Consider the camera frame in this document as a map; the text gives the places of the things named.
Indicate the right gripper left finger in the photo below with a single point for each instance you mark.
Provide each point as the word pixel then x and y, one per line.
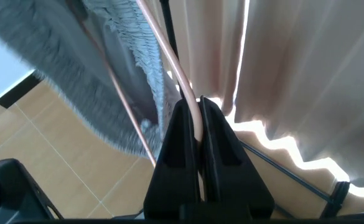
pixel 175 161

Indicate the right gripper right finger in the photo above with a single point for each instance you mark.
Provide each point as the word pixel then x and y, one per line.
pixel 231 168

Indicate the pink clothes hanger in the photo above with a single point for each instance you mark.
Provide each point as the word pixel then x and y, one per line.
pixel 175 67

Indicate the pale grey shorts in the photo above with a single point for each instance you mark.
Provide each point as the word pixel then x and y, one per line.
pixel 60 46

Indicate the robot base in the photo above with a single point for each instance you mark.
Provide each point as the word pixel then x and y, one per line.
pixel 16 189

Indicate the black clothes rack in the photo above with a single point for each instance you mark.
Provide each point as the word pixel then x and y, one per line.
pixel 335 196

